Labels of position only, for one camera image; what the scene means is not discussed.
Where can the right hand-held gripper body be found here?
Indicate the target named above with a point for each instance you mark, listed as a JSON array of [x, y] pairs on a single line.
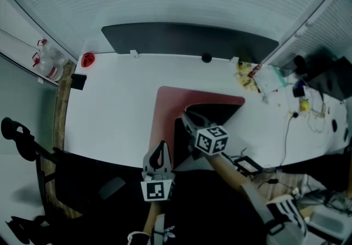
[[210, 141]]

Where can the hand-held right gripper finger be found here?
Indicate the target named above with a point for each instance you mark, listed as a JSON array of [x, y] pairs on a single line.
[[202, 120], [189, 125]]

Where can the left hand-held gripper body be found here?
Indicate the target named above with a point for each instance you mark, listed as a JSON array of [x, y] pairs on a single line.
[[156, 187]]

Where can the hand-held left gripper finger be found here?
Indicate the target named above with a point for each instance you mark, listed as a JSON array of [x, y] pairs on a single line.
[[166, 157], [150, 156]]

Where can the red and black desk mat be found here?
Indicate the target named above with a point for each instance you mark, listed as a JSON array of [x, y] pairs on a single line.
[[167, 106]]

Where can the black desk divider panel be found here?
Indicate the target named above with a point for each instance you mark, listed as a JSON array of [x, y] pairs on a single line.
[[189, 40]]

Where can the black desk clamp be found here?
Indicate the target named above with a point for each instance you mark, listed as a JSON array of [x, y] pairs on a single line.
[[78, 81]]

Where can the black power adapter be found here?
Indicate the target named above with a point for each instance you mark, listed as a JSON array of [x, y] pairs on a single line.
[[247, 164]]

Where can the person's black trousers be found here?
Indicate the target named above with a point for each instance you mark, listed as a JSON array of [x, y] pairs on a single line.
[[209, 211]]

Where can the black round knob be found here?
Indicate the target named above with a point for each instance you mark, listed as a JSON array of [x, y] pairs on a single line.
[[206, 57]]

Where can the yellow snack packets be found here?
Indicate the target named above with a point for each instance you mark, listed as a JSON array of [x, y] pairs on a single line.
[[246, 75]]

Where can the white panel clip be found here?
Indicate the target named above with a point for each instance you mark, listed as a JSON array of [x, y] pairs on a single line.
[[134, 53], [234, 60]]

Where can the white paper sheets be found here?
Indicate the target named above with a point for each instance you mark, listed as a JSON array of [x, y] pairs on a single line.
[[268, 79]]

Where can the yellow round toy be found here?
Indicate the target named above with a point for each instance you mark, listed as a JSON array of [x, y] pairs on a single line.
[[304, 105]]

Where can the black and white striped shoe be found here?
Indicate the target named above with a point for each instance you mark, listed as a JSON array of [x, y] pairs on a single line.
[[287, 212]]

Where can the red round tape dispenser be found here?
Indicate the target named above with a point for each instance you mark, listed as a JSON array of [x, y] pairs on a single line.
[[87, 60]]

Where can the black office chair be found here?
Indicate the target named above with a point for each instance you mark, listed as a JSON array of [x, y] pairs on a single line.
[[33, 153]]

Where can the black round disc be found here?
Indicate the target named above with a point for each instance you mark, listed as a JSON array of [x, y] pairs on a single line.
[[334, 125]]

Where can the clear bottle with red cap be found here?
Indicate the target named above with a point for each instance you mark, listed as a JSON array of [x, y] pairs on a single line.
[[53, 50], [50, 69]]

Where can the black monitor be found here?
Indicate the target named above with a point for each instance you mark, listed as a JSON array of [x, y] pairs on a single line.
[[332, 79]]

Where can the white storage bin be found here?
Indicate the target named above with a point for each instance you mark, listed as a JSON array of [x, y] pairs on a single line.
[[325, 223]]

